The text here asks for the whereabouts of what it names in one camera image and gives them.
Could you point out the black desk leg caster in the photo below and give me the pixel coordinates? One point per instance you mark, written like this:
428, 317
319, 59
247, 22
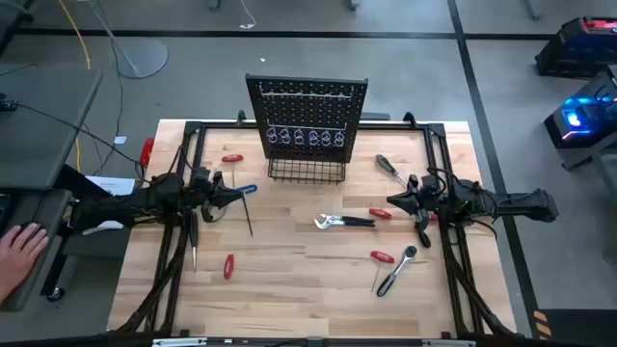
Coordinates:
54, 270

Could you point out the white paper tag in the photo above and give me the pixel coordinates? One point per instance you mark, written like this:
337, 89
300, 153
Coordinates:
120, 140

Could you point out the large grey desk top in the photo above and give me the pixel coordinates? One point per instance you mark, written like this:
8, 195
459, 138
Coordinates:
38, 135

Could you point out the black mat orange stripes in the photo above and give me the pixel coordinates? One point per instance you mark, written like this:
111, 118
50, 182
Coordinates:
578, 332

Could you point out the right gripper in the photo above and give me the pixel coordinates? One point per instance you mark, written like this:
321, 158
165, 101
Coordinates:
431, 197

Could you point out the black metal pegboard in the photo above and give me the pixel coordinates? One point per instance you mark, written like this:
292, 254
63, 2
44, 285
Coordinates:
289, 111

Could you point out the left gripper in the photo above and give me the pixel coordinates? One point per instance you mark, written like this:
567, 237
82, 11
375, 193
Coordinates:
205, 190

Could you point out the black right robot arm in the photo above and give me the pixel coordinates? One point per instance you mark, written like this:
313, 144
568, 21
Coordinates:
520, 205

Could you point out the white paper sheet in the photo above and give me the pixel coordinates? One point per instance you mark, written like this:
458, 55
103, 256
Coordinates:
115, 185

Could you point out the small grey desk top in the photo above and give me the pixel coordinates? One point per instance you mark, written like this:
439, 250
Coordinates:
29, 289

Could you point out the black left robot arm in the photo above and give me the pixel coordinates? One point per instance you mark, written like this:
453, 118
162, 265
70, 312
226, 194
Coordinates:
140, 202

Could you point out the red plastic block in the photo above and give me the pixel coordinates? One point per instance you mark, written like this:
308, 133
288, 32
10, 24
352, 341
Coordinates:
147, 152

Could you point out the black computer case blue light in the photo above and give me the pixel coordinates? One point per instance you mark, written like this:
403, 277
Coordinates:
588, 120

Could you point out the person's hand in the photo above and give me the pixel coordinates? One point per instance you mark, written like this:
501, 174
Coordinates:
19, 255

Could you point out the silver ratchet wrench black grip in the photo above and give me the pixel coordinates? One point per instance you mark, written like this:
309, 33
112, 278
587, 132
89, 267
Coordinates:
396, 272

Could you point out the black case red top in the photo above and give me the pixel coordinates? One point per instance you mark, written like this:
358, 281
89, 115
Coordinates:
573, 53

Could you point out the clear safety glasses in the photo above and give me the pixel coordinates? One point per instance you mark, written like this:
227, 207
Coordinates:
207, 217

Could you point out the grey round floor stand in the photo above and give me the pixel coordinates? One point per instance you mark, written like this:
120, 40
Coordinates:
144, 58

